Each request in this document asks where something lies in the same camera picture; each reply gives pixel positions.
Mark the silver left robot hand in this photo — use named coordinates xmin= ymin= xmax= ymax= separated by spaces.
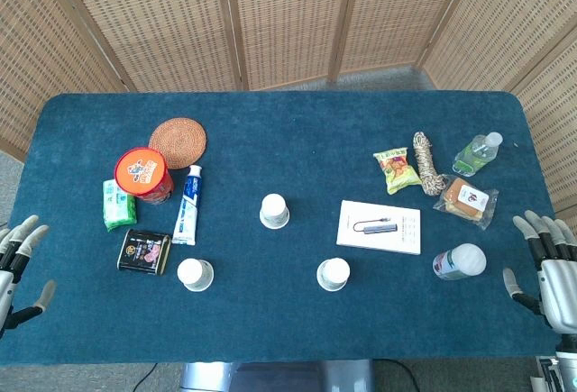
xmin=0 ymin=214 xmax=58 ymax=342

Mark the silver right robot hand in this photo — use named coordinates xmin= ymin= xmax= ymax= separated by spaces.
xmin=502 ymin=210 xmax=577 ymax=334

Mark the white floral paper cup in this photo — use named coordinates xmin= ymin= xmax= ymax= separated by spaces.
xmin=316 ymin=258 xmax=352 ymax=293
xmin=176 ymin=258 xmax=215 ymax=293
xmin=259 ymin=193 xmax=290 ymax=230

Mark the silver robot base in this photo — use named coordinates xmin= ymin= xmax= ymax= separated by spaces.
xmin=179 ymin=359 xmax=375 ymax=392

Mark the white capped drink bottle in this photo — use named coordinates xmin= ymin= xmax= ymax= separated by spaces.
xmin=432 ymin=242 xmax=488 ymax=281

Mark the plastic wrapped bread pack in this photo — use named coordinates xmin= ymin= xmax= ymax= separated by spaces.
xmin=432 ymin=175 xmax=499 ymax=231

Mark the green tissue pack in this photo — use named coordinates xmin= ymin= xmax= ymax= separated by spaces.
xmin=102 ymin=178 xmax=138 ymax=233

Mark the black luncheon meat tin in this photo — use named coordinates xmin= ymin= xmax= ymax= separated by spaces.
xmin=116 ymin=228 xmax=172 ymax=273

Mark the clear green label bottle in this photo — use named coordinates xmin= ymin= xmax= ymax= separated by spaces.
xmin=452 ymin=131 xmax=504 ymax=178

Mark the orange instant noodle tub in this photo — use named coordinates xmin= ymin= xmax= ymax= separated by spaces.
xmin=114 ymin=147 xmax=175 ymax=206

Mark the white USB hub box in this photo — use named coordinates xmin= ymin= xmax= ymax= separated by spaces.
xmin=335 ymin=199 xmax=422 ymax=256

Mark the white blue toothpaste tube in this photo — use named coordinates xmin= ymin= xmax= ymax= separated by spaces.
xmin=171 ymin=164 xmax=203 ymax=246

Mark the green snack chip bag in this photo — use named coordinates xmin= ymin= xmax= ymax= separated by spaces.
xmin=372 ymin=147 xmax=423 ymax=196

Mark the round woven rattan coaster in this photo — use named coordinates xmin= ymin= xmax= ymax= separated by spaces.
xmin=148 ymin=116 xmax=208 ymax=170

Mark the blue table cloth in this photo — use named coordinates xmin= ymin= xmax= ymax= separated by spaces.
xmin=0 ymin=90 xmax=564 ymax=369

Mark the bamboo folding screen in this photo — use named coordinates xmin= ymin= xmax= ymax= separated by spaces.
xmin=0 ymin=0 xmax=577 ymax=231

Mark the black floor cable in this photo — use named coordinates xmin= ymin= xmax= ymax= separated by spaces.
xmin=385 ymin=359 xmax=421 ymax=392
xmin=133 ymin=362 xmax=159 ymax=392

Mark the coiled camouflage rope bundle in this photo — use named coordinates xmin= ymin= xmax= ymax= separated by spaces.
xmin=412 ymin=132 xmax=447 ymax=197

